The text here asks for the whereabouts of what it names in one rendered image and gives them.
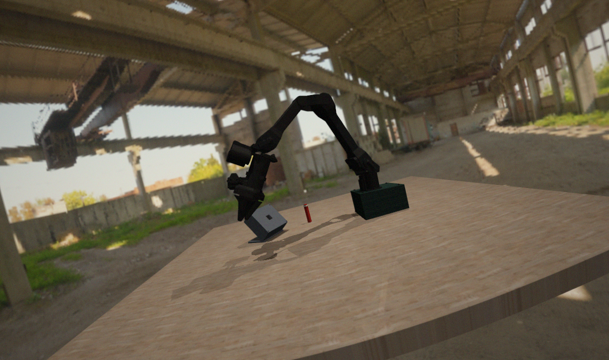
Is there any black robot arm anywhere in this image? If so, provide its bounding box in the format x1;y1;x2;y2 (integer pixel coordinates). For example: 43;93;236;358
226;92;382;192

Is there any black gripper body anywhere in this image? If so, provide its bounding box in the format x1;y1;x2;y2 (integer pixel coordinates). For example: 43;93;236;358
233;169;266;201

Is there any dark red peg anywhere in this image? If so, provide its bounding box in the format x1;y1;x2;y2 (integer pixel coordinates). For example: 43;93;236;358
303;204;312;223

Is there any grey sloped panel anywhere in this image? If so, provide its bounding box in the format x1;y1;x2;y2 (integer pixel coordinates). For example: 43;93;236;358
244;204;287;244

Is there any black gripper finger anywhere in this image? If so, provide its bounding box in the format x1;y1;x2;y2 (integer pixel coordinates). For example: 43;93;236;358
234;195;256;222
244;200;262;220

